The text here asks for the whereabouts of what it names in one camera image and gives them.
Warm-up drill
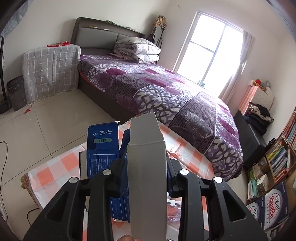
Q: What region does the pink curtain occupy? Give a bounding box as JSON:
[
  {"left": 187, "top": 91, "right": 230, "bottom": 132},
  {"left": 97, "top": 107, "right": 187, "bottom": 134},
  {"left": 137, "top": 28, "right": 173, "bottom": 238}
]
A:
[{"left": 219, "top": 30, "right": 255, "bottom": 104}]

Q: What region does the small black floor bin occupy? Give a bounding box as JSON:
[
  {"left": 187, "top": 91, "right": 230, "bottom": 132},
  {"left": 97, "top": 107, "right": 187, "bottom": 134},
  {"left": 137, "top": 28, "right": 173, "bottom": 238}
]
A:
[{"left": 6, "top": 75, "right": 27, "bottom": 111}]

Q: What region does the pink drawer cabinet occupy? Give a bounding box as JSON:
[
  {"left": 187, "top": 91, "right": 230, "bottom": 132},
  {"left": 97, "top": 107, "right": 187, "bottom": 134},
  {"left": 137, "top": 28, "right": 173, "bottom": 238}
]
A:
[{"left": 238, "top": 85, "right": 274, "bottom": 115}]

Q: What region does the blue white cardboard box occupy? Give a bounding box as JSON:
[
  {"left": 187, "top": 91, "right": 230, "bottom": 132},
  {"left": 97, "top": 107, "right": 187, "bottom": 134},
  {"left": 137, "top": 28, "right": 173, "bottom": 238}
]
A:
[{"left": 246, "top": 181, "right": 288, "bottom": 230}]

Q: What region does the pile of dark clothes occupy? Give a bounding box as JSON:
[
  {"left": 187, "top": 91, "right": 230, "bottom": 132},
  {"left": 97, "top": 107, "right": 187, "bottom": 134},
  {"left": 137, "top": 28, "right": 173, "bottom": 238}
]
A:
[{"left": 244, "top": 102, "right": 274, "bottom": 136}]

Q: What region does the black coat stand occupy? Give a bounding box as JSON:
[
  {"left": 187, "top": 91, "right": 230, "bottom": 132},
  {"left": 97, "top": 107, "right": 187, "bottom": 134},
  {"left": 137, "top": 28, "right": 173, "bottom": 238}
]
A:
[{"left": 147, "top": 15, "right": 167, "bottom": 48}]

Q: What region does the blue white carton box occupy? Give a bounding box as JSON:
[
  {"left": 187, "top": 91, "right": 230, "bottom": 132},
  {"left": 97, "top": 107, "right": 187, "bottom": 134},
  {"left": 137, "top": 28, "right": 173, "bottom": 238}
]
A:
[{"left": 79, "top": 111, "right": 168, "bottom": 241}]

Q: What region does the dark bed headboard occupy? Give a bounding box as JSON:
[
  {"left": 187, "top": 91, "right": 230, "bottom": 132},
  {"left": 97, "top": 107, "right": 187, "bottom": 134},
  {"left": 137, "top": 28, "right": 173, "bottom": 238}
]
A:
[{"left": 70, "top": 17, "right": 145, "bottom": 54}]

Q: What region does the wooden bookshelf with books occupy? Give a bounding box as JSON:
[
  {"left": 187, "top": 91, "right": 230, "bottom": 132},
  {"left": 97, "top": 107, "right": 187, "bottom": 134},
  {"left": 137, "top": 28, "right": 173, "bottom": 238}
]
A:
[{"left": 246, "top": 111, "right": 295, "bottom": 207}]

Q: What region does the purple patterned bed quilt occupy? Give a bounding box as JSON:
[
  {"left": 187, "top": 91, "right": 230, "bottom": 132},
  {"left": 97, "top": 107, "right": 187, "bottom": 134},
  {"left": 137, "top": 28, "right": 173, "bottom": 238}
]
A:
[{"left": 77, "top": 55, "right": 243, "bottom": 181}]

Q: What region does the folded floral duvet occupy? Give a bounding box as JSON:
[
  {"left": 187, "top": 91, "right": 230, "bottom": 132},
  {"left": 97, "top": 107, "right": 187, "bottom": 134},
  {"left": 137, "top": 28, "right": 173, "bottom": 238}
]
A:
[{"left": 111, "top": 37, "right": 161, "bottom": 64}]

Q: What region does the window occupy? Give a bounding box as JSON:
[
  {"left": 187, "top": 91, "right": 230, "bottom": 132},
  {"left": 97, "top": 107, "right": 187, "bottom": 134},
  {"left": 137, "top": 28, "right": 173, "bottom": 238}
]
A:
[{"left": 175, "top": 11, "right": 243, "bottom": 96}]

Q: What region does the orange checkered tablecloth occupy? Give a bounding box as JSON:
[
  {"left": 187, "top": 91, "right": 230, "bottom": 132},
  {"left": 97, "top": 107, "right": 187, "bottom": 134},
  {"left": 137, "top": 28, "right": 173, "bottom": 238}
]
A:
[{"left": 21, "top": 121, "right": 214, "bottom": 240}]

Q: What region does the black storage bench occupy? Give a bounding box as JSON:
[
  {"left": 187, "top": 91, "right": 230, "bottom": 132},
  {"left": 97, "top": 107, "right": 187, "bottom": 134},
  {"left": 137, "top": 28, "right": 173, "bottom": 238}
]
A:
[{"left": 234, "top": 111, "right": 266, "bottom": 171}]

